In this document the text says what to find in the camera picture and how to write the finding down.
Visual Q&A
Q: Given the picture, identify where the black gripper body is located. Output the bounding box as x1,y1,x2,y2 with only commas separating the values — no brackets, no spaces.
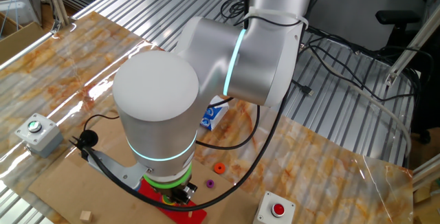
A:
160,181,199,205

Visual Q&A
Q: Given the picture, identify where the red Hanoi base with pegs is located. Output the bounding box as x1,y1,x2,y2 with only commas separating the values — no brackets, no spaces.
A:
137,179,208,224

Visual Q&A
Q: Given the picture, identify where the large wooden block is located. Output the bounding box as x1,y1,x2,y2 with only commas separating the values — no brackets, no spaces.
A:
413,185,440,224

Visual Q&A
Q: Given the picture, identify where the blue white tissue pack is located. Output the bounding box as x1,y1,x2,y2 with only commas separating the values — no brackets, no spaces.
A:
200,95,230,131

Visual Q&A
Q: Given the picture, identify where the red push button box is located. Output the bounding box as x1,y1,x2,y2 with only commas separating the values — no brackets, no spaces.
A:
253,191,296,224

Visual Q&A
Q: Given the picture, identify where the brown cardboard sheet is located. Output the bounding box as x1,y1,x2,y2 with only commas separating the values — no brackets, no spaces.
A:
27,113,262,224

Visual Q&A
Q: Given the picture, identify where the marble pattern plastic mat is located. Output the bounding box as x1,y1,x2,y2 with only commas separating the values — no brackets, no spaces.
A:
0,10,415,224

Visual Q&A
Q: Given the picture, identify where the green push button box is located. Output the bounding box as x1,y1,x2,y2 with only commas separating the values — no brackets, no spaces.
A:
14,113,65,159

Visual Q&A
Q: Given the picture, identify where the open cardboard box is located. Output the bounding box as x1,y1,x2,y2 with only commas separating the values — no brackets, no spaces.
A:
0,12,46,64

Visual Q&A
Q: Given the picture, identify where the black office chair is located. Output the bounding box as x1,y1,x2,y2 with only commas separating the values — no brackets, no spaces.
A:
375,10,440,146

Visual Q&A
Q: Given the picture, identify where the silver camera bracket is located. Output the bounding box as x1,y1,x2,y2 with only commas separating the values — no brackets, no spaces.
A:
80,147,149,190

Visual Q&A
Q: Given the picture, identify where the thick black cable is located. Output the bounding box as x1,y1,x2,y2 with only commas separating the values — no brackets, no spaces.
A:
68,89,292,213

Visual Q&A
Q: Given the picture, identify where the medium black cable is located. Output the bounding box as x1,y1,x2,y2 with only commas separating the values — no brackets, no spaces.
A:
195,96,261,150

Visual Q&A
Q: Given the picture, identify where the thin black cable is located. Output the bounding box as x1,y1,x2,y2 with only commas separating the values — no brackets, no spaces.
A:
83,113,120,133

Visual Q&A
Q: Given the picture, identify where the black USB cable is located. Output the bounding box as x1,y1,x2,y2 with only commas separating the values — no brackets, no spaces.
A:
291,27,435,103

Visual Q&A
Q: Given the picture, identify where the aluminium frame post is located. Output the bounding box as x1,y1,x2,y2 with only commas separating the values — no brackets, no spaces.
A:
0,19,63,73
411,154,440,188
384,9,440,87

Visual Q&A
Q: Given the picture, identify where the grey cable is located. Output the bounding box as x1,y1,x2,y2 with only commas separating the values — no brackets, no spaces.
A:
311,54,413,159

